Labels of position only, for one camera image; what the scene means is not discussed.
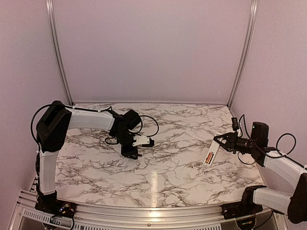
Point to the right aluminium frame post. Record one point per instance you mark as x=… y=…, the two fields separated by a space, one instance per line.
x=245 y=51

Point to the white remote control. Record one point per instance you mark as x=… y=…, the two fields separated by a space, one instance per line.
x=214 y=147

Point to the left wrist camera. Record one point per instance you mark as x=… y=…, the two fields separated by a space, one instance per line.
x=144 y=141

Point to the white battery cover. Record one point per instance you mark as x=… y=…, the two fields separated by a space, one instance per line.
x=141 y=172

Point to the orange AAA battery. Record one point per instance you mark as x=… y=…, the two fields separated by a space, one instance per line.
x=209 y=158

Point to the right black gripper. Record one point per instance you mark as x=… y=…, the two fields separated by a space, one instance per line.
x=233 y=137

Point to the front aluminium rail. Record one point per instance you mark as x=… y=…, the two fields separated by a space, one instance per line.
x=98 y=217

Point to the left aluminium frame post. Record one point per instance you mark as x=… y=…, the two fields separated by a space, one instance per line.
x=56 y=47

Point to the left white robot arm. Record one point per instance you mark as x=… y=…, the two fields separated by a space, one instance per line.
x=58 y=119

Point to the aluminium frame post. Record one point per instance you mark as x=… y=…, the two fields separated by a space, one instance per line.
x=245 y=51
x=56 y=47

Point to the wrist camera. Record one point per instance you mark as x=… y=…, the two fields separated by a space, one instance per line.
x=144 y=141
x=235 y=123

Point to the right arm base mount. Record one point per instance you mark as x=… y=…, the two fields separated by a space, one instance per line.
x=245 y=206

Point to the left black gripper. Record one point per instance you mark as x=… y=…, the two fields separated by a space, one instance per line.
x=127 y=153

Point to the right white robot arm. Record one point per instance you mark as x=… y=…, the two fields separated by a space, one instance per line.
x=294 y=206

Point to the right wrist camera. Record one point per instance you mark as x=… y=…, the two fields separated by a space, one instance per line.
x=235 y=123

